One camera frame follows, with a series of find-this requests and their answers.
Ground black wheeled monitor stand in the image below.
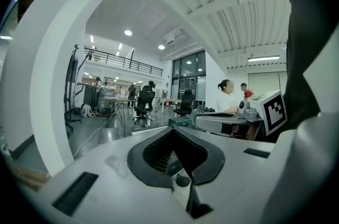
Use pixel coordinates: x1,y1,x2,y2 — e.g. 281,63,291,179
64,43,83,134

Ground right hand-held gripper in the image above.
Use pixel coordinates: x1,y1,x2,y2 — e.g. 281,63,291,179
194,89,288,137

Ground black balcony railing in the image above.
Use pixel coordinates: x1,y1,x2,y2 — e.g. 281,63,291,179
84,48,164,77

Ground ceiling air conditioner unit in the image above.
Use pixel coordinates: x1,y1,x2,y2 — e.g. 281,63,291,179
163,29,186,46

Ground long tube ceiling light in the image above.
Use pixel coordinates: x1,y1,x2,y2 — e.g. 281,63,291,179
247,55,281,62

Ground black-framed glass doors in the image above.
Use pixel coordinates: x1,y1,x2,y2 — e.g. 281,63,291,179
171,50,207,108

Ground long wooden table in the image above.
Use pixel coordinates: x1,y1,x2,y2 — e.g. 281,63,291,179
154,97,183,108

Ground dark green box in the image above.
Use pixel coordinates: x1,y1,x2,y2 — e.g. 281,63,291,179
168,117,192,129

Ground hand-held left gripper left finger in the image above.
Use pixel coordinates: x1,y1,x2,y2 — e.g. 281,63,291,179
34,127,186,224

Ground white floor cable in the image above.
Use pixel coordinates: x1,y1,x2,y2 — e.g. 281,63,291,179
72,111,115,158

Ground black mesh office chair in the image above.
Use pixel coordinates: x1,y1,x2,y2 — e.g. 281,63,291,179
173,89,196,118
132,85,156,127

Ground white backpack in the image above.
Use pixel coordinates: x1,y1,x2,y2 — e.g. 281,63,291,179
80,103,95,119

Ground table with thin metal legs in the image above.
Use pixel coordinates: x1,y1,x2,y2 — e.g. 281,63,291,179
101,96,139,129

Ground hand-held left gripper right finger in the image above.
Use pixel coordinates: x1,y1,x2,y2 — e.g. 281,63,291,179
172,129,276,224

